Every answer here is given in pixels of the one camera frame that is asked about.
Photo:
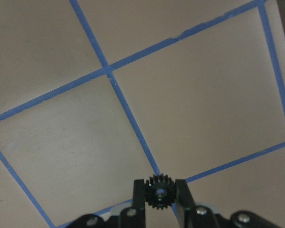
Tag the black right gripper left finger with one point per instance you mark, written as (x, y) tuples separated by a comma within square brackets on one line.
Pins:
[(138, 203)]

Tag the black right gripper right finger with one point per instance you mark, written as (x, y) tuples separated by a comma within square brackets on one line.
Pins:
[(184, 204)]

